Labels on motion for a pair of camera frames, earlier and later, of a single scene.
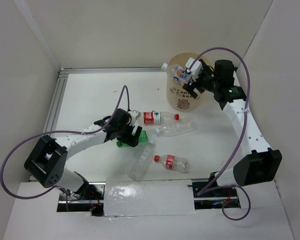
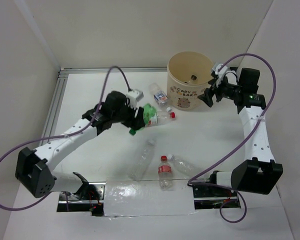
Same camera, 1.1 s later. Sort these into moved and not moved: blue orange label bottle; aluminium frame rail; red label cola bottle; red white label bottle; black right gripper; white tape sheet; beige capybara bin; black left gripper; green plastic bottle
Moved: green plastic bottle; blue orange label bottle; black left gripper; red label cola bottle; black right gripper
Not moved: aluminium frame rail; white tape sheet; red white label bottle; beige capybara bin
